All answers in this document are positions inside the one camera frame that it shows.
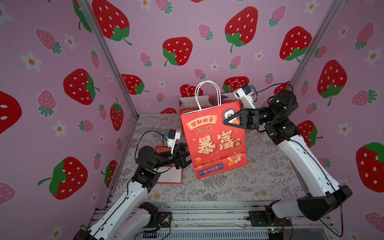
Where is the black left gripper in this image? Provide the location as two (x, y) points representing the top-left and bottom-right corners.
(149, 145), (197, 174)

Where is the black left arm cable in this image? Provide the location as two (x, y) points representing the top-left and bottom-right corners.
(134, 130), (169, 160)

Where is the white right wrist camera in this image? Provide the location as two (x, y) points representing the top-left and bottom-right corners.
(234, 84), (256, 109)

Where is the red paper gift bag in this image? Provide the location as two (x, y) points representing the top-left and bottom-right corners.
(157, 165), (184, 185)

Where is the silver aluminium corner post right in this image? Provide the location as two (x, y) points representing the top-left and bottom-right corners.
(283, 1), (345, 96)

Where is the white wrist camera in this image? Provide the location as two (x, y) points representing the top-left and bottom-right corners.
(234, 84), (256, 109)
(167, 129), (181, 154)

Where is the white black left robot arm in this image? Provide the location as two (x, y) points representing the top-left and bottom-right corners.
(74, 143), (192, 240)

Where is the silver aluminium corner post left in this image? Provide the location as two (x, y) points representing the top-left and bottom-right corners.
(79, 0), (139, 121)

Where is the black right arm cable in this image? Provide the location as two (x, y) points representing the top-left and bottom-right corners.
(251, 83), (295, 100)

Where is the silver aluminium corner post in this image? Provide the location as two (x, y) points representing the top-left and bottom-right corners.
(79, 0), (139, 121)
(283, 1), (345, 96)

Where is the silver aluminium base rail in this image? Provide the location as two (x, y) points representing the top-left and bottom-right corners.
(129, 201), (341, 240)

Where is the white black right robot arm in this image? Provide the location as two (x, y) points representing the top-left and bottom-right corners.
(224, 85), (353, 225)

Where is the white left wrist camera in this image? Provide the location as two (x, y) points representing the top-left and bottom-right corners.
(167, 129), (181, 154)

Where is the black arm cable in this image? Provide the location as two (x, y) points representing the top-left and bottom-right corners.
(134, 130), (169, 160)
(251, 83), (295, 100)

